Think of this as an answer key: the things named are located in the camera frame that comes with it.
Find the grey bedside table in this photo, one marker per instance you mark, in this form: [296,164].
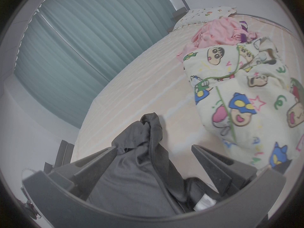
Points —
[179,13]

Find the white printed pillow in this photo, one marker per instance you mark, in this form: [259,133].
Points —
[201,15]

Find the black T-shirt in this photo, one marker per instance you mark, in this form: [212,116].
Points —
[133,174]

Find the white printed pyjama top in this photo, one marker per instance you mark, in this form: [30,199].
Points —
[249,98]

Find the bed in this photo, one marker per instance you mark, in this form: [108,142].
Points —
[147,79]

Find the pile of clothes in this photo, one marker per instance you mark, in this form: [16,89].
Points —
[213,32]

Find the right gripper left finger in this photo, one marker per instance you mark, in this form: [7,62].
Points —
[87,172]

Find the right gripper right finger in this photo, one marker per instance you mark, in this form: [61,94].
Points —
[220,172]

